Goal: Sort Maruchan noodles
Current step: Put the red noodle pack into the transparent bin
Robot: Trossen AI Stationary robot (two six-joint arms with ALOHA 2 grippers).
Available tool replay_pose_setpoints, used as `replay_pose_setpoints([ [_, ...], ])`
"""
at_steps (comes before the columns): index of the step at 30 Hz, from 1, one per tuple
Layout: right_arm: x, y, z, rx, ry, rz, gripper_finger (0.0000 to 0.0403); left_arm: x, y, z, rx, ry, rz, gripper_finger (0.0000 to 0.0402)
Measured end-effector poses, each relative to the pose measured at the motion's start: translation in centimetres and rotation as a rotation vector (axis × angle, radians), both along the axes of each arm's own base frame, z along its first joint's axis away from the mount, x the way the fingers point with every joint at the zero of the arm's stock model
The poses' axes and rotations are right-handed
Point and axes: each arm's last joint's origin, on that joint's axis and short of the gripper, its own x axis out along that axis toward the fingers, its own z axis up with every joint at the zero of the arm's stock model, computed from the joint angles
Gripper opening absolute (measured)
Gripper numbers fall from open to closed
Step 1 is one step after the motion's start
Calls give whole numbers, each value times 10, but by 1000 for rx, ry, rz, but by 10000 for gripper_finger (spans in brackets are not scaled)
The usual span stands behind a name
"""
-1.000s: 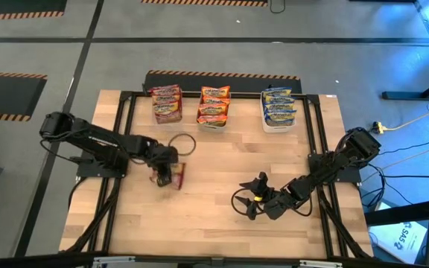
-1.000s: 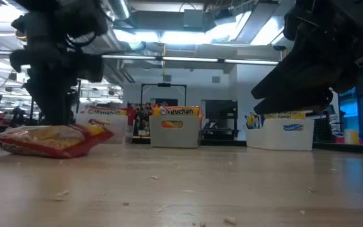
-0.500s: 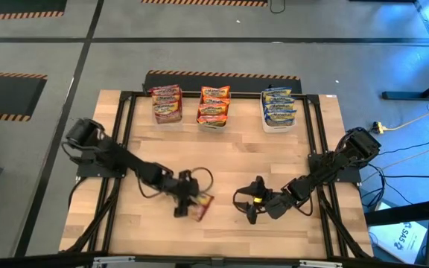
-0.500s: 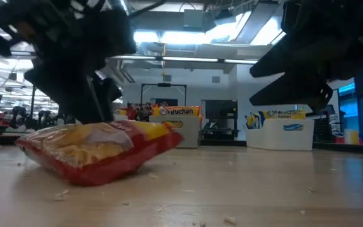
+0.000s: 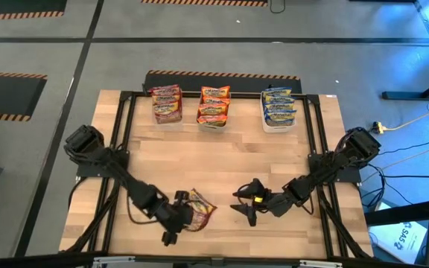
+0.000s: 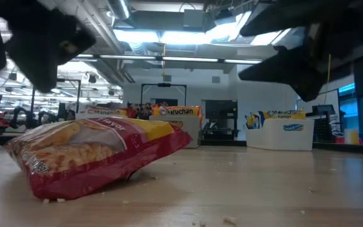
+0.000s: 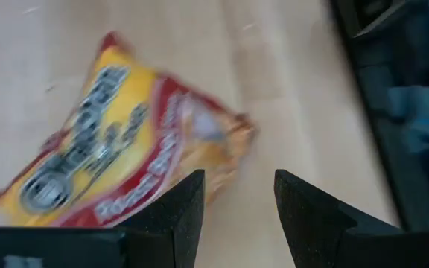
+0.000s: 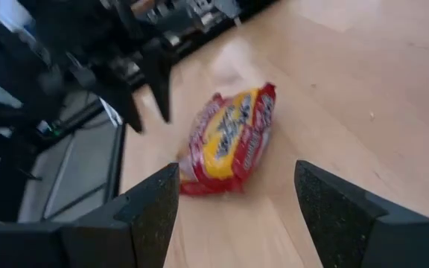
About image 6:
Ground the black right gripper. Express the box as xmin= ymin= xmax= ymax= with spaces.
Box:
xmin=238 ymin=0 xmax=363 ymax=102

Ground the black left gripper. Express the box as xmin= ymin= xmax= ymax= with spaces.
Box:
xmin=0 ymin=0 xmax=97 ymax=94

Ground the black desktop monitor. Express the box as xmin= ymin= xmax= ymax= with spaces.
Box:
xmin=312 ymin=104 xmax=337 ymax=118

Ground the blue glass partition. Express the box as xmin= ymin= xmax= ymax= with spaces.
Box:
xmin=338 ymin=82 xmax=363 ymax=133

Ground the black shelf unit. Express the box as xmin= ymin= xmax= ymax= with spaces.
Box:
xmin=201 ymin=100 xmax=247 ymax=142

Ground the white plastic sorting bin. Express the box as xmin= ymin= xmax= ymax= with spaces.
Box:
xmin=245 ymin=118 xmax=315 ymax=151

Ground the long ceiling tube light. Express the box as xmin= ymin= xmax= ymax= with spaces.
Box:
xmin=74 ymin=53 xmax=263 ymax=66

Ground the yellow background container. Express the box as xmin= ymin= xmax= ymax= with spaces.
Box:
xmin=344 ymin=128 xmax=361 ymax=146

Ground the grey plastic sorting bin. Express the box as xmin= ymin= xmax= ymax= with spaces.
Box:
xmin=149 ymin=115 xmax=202 ymax=149

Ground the white wall board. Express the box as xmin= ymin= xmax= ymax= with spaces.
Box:
xmin=296 ymin=89 xmax=340 ymax=118

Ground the black metal station frame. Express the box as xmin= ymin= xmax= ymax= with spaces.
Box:
xmin=29 ymin=77 xmax=82 ymax=121
xmin=140 ymin=82 xmax=188 ymax=107

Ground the black aluminium table frame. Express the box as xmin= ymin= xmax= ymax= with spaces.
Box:
xmin=199 ymin=135 xmax=363 ymax=156

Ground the round silver ceiling duct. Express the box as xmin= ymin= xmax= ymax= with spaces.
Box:
xmin=105 ymin=0 xmax=132 ymax=20

